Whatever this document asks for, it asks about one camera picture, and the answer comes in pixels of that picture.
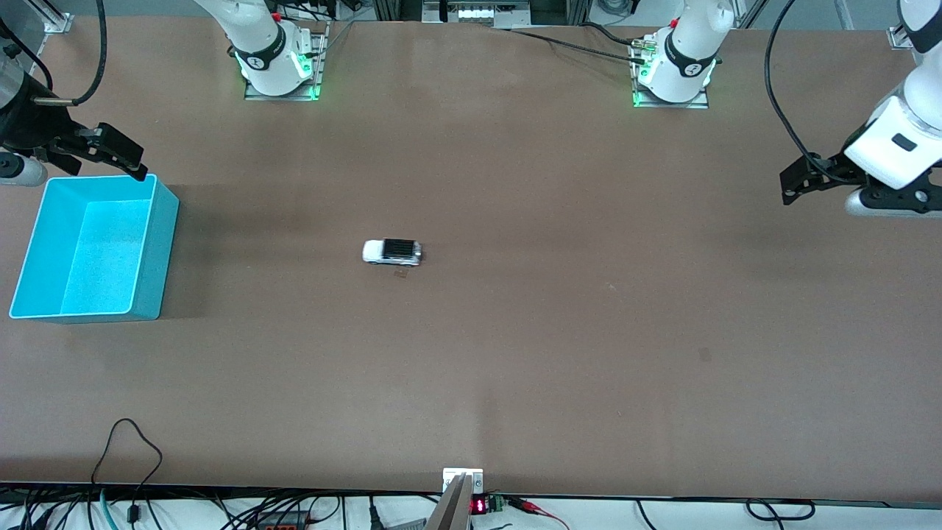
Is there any white jeep toy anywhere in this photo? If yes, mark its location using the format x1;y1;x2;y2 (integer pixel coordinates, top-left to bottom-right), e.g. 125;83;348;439
361;238;425;267

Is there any turquoise plastic bin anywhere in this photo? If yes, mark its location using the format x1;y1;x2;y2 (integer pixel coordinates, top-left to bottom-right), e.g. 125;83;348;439
9;174;180;323

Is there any white control box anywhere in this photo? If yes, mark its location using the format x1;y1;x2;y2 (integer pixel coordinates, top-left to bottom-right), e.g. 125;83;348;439
423;0;532;29

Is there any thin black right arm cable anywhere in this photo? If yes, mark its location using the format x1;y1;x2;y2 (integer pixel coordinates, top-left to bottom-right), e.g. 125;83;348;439
0;16;54;89

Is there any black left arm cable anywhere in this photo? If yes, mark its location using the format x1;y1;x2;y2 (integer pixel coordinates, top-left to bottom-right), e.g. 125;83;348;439
764;0;854;183

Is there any aluminium frame corner bracket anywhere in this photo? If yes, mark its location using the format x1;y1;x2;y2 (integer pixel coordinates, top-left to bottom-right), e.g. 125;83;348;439
29;0;74;35

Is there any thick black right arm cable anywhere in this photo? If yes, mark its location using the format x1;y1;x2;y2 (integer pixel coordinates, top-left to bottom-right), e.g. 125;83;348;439
33;0;109;105

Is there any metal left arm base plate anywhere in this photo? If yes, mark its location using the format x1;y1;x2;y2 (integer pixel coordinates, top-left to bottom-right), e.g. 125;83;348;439
631;37;709;110

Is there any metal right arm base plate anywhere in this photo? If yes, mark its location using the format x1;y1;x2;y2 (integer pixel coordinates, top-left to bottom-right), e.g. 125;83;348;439
244;22;325;102

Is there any short black table cable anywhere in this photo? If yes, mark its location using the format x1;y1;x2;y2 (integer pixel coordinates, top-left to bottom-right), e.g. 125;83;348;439
580;22;648;49

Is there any long black table cable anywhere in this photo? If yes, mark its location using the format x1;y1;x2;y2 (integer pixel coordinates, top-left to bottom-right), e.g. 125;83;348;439
492;26;652;67

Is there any black looped cable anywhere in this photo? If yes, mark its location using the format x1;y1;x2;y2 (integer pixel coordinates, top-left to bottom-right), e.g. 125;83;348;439
92;418;163;523

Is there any black coiled floor cable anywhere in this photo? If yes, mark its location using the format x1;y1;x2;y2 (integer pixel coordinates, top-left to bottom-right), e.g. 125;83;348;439
746;498;817;523

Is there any red clip wire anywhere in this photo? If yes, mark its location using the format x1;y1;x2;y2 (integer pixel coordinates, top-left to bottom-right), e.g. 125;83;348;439
508;497;569;530

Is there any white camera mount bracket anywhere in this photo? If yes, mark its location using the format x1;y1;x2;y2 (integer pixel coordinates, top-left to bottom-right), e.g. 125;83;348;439
442;468;484;494

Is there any grey camera mount bar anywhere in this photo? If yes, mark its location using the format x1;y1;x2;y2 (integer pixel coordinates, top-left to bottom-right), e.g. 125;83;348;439
425;475;472;530

